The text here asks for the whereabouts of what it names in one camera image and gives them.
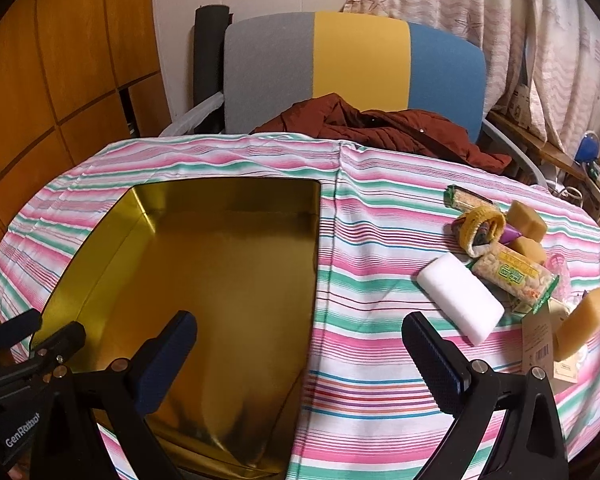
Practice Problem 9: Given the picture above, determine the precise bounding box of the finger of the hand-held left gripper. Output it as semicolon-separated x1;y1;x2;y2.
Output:
27;321;87;379
0;309;42;356

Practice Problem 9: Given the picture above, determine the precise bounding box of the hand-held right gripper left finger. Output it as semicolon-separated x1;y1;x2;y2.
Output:
17;310;198;480

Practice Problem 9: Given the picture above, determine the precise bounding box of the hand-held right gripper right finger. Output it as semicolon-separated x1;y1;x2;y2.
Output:
401;311;571;480

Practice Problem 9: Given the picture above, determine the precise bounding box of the gold metal tin box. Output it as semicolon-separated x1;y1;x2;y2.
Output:
30;177;322;478

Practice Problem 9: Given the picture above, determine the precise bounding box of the white foam block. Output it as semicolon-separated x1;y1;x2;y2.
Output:
417;252;506;347

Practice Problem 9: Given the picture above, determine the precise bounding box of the puffed rice snack packet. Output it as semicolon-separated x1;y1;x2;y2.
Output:
472;242;556;313

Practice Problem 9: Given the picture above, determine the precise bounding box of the pink green striped tablecloth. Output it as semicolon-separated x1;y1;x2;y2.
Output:
0;132;600;480

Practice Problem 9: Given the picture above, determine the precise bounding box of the large yellow sponge block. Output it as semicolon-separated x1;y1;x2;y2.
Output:
552;287;600;363

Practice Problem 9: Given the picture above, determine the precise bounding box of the yellow woven band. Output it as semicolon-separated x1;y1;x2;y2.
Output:
452;208;508;256

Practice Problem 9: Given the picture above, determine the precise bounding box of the green snack bar packet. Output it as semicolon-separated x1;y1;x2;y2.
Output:
445;185;498;213

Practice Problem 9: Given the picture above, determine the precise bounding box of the rust brown jacket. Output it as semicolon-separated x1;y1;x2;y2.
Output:
250;92;512;177

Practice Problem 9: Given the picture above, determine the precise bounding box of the wooden side desk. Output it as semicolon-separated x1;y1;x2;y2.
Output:
487;110;600;226

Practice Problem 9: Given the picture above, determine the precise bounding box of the white plastic bag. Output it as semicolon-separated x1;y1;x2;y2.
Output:
159;92;226;137

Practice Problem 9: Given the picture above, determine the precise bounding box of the blue round item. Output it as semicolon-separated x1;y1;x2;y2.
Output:
575;132;600;166

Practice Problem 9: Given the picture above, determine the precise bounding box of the wooden cabinet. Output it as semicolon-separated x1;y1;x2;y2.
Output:
0;0;163;311

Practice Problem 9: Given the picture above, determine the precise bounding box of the black rolled mat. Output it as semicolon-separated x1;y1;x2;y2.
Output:
194;5;231;133

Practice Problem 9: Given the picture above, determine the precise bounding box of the grey yellow blue chair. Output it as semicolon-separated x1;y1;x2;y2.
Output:
222;10;548;186

